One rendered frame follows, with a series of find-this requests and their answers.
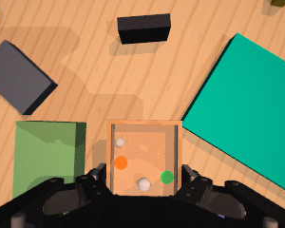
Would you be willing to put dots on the green flat rectangular slab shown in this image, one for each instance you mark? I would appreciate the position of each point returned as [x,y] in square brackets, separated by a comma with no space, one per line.
[240,108]

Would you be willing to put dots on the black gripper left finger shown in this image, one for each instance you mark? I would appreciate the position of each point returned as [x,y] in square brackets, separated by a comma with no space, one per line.
[57,198]

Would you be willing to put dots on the dark grey flat rectangular block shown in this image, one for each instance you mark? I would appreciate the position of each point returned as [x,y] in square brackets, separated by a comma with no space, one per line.
[22,83]

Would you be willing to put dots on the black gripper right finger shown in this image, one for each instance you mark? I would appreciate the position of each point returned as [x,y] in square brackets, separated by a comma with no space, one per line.
[237,202]

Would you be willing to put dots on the black rectangular block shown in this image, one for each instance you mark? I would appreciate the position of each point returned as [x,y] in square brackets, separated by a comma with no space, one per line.
[144,28]

